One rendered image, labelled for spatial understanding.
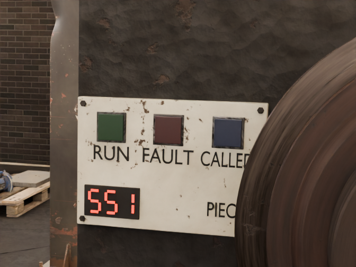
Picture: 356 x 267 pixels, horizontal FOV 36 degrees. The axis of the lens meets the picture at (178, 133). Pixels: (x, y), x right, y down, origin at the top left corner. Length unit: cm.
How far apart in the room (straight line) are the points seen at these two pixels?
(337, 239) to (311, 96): 15
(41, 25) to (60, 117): 410
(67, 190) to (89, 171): 270
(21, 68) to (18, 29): 51
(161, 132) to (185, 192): 9
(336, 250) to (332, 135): 12
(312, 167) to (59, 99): 293
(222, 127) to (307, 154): 18
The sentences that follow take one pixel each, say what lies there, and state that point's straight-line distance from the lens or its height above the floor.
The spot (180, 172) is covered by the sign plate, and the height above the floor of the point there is 114.
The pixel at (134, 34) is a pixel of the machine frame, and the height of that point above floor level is 133.
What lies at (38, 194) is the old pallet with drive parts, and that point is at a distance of 542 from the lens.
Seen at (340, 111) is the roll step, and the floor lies 124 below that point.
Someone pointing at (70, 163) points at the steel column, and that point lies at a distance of 342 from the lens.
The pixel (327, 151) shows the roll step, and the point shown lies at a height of 120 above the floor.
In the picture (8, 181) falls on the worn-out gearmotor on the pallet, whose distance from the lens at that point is 528.
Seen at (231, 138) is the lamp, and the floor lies 119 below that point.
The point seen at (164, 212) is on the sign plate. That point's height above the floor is 109.
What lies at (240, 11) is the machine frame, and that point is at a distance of 73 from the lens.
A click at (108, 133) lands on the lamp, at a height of 119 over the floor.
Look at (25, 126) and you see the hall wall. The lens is 755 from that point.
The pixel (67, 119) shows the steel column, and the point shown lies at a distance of 340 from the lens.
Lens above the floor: 127
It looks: 6 degrees down
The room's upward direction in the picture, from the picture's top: 2 degrees clockwise
